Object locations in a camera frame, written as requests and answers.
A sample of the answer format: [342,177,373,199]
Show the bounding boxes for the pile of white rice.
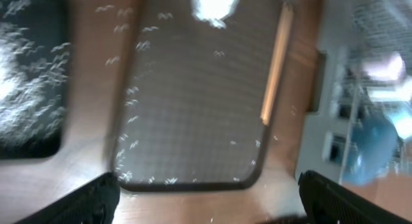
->
[0,0,71,144]

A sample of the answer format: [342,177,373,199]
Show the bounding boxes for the wooden chopstick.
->
[260,3,294,126]

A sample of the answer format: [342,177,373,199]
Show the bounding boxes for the black plastic bin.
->
[0,0,70,160]

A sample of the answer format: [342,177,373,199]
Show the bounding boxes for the dark brown serving tray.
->
[111,0,283,192]

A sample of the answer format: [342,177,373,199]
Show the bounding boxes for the grey dishwasher rack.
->
[294,0,412,186]

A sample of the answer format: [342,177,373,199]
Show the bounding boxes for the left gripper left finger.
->
[17,173,120,224]

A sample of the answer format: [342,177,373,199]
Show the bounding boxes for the pink plastic cup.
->
[361,52,406,81]

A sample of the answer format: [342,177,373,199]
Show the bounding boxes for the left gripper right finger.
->
[298,171,411,224]

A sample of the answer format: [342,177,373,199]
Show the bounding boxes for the white green wrapper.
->
[191,0,240,29]

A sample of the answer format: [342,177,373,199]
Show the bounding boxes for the dark blue plate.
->
[342,116,398,185]

